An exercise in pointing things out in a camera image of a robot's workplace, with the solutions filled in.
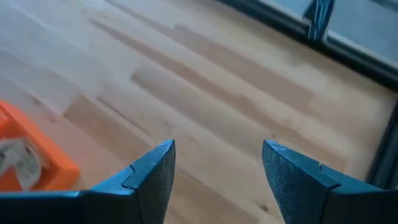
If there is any white stevia sweetener packet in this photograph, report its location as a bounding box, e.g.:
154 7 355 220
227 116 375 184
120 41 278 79
0 138 43 190

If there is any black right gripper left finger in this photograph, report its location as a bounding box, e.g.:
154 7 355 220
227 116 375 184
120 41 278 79
0 139 177 224

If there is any dark vertical frame post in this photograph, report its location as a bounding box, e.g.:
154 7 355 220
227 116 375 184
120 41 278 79
306 0 335 42

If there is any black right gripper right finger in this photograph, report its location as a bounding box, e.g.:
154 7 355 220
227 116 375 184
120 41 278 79
262 139 398 224

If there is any orange slotted plastic basket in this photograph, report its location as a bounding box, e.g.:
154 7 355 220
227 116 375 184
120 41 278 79
0 100 81 192

